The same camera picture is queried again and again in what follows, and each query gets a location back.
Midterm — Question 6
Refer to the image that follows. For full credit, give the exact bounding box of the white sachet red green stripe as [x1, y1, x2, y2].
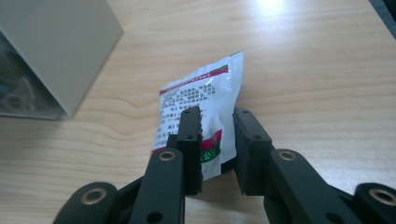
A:
[150, 50, 245, 182]

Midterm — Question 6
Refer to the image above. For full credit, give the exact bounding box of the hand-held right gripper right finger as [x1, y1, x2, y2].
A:
[232, 105, 276, 197]

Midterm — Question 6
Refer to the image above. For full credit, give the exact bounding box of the clear plastic organizer box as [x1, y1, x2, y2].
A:
[0, 0, 125, 121]

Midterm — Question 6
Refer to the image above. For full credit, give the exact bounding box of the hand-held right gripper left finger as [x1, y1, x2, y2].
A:
[166, 105, 205, 197]

